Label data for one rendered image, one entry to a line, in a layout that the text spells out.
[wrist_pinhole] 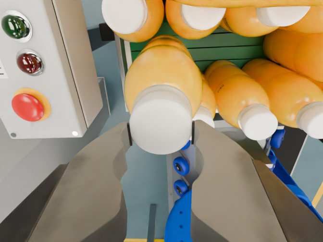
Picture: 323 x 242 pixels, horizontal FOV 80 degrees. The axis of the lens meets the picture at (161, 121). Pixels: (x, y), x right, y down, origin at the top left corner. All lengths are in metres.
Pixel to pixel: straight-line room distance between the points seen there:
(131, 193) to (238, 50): 1.80
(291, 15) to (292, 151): 1.54
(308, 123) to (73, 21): 0.31
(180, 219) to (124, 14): 0.39
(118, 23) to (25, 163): 0.61
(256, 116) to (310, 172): 1.97
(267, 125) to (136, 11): 0.19
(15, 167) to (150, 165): 1.24
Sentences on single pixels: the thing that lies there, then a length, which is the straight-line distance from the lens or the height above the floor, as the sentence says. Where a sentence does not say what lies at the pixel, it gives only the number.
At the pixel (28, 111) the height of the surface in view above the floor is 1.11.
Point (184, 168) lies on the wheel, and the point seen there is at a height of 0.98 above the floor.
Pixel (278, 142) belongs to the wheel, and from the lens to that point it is 0.46.
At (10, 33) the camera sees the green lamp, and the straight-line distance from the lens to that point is 0.25.
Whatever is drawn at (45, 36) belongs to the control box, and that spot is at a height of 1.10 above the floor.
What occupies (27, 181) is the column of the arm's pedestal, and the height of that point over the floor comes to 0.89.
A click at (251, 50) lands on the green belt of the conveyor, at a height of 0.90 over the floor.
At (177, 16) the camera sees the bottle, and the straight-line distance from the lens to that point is 0.24.
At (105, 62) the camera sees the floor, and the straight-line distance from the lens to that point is 1.40.
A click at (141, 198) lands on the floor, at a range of 2.10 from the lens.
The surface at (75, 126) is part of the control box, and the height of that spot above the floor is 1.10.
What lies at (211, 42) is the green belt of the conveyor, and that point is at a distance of 0.42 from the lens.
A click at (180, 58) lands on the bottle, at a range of 0.16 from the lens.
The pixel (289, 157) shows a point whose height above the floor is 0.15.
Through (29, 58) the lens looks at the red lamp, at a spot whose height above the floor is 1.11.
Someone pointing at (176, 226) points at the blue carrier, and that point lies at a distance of 0.45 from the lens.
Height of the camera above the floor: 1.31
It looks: 61 degrees down
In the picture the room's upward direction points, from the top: 177 degrees counter-clockwise
